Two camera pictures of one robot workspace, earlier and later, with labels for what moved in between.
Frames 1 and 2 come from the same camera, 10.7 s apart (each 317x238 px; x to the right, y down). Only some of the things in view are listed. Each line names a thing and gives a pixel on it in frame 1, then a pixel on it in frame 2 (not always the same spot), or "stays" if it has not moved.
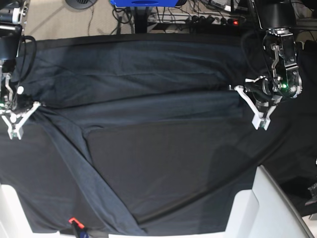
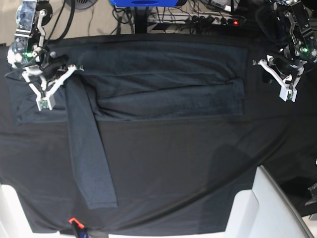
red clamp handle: x=80 y=225 stays
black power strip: x=194 y=18 stays
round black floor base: x=81 y=4 stays
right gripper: x=254 y=88 → x=290 y=63
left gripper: x=20 y=103 → x=49 y=66
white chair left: x=15 y=222 stays
